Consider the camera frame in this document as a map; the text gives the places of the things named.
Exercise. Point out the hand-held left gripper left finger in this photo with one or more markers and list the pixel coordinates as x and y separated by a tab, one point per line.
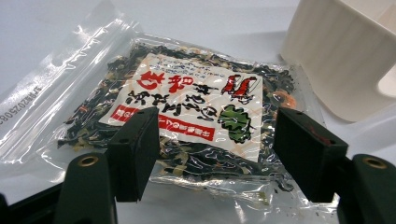
132	155

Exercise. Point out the white plastic basket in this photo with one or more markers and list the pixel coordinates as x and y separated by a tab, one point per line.
339	53

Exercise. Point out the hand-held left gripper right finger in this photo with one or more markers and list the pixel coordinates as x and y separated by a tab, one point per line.
308	155

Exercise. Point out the clear packet of dried seaweed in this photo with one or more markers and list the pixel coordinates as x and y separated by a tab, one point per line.
186	102

